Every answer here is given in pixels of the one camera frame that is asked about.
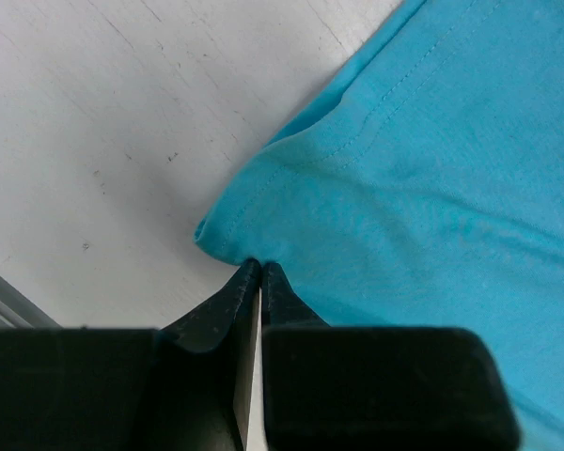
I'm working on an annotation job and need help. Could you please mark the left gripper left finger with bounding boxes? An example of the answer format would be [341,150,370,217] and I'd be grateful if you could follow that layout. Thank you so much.
[0,260,261,450]

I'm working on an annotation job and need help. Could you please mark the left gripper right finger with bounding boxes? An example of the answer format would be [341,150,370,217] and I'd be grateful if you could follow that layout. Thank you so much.
[261,263,521,450]

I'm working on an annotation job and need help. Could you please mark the teal t shirt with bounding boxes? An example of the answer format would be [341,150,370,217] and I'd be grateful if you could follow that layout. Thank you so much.
[195,1,564,450]

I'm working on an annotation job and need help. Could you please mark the aluminium rail frame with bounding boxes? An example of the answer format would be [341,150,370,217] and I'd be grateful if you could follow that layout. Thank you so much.
[0,276,59,328]

